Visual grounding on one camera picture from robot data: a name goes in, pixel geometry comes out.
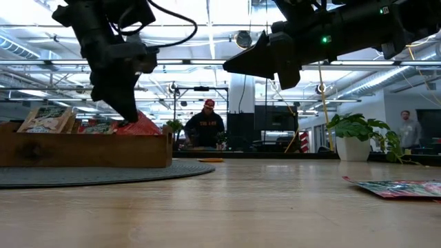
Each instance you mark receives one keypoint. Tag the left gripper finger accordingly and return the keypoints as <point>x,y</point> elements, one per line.
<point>120,96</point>

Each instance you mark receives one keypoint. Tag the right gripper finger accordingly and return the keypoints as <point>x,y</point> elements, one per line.
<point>255,60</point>

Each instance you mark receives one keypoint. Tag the beige tea packet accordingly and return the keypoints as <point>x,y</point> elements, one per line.
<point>44,120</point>

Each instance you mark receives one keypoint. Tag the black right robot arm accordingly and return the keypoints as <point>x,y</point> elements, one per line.
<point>396,24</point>

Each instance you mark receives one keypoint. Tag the orange tea packet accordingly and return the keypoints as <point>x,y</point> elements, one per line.
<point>211,160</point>

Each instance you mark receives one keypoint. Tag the small green plant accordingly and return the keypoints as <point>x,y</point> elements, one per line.
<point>174,125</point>

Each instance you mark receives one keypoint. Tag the black perforated computer case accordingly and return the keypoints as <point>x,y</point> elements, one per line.
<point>275,120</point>

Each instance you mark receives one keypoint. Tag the wooden three-compartment tray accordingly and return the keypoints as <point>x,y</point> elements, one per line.
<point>86,151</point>

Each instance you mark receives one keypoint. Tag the black cabinet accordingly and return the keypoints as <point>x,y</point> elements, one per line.
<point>241,131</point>

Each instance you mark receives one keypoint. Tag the grey round woven placemat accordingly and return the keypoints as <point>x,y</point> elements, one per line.
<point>103,175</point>

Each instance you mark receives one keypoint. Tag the person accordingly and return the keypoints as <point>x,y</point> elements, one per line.
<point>410,132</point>
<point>205,127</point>

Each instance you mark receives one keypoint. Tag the red white striped pole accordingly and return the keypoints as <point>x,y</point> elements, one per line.
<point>304,142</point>

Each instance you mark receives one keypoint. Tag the green plant in white pot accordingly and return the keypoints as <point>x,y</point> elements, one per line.
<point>353,148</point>

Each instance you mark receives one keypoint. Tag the black monitor screen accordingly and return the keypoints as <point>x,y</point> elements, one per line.
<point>430,127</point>

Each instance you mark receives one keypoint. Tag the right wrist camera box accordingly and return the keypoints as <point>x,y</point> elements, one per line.
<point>299,10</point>

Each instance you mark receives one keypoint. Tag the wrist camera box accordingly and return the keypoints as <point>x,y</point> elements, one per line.
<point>134,13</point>
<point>299,10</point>

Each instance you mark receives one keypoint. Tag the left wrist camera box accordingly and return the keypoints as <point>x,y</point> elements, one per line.
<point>134,13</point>

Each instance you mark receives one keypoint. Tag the black aluminium table frame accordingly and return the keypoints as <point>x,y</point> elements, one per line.
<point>275,155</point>

